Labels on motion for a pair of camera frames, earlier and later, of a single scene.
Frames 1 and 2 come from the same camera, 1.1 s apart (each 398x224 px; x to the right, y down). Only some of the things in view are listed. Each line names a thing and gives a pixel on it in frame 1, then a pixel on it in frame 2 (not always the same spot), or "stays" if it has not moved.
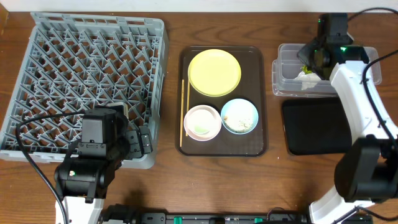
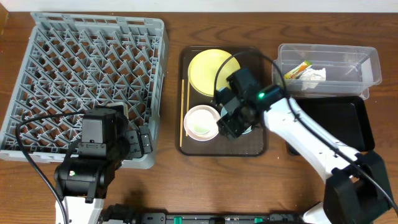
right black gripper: (304, 53) → (232, 129)
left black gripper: (137, 143) stays
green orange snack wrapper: (305, 68) → (296, 72)
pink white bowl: (202, 122) stays
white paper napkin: (307, 79) stays
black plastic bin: (316, 127) stays
